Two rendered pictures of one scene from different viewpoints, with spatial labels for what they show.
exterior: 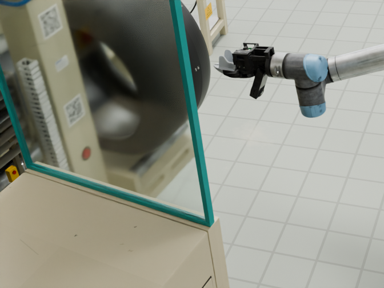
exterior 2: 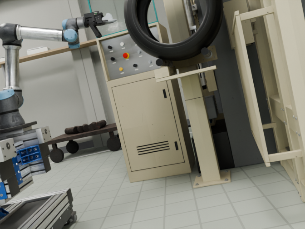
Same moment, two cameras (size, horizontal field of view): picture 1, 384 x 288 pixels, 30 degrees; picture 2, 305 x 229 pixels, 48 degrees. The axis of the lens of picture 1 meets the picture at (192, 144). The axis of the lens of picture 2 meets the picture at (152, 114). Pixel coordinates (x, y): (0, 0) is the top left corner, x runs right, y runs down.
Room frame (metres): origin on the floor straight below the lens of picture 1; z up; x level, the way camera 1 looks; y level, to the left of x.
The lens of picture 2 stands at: (4.00, -0.94, 0.75)
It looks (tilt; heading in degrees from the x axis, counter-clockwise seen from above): 4 degrees down; 156
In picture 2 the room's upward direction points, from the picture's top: 13 degrees counter-clockwise
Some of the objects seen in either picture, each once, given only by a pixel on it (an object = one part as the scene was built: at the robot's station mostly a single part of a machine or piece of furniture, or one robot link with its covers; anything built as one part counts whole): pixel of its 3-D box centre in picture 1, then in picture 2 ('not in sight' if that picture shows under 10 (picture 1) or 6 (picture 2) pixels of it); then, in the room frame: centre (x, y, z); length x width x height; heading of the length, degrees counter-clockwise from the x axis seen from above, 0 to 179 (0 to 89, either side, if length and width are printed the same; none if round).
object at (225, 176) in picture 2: not in sight; (212, 178); (1.87, 0.38, 0.01); 0.27 x 0.27 x 0.02; 52
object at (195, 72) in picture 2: not in sight; (188, 73); (2.08, 0.24, 0.80); 0.37 x 0.36 x 0.02; 52
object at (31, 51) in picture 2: not in sight; (39, 51); (-1.68, -0.06, 1.73); 0.35 x 0.34 x 0.09; 62
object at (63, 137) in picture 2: not in sight; (88, 119); (-1.20, 0.32, 0.51); 1.29 x 0.79 x 1.02; 59
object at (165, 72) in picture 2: not in sight; (166, 72); (2.00, 0.13, 0.83); 0.36 x 0.09 x 0.06; 142
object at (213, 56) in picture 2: not in sight; (188, 58); (1.94, 0.35, 0.90); 0.40 x 0.03 x 0.10; 52
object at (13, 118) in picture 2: not in sight; (10, 118); (1.72, -0.86, 0.77); 0.15 x 0.15 x 0.10
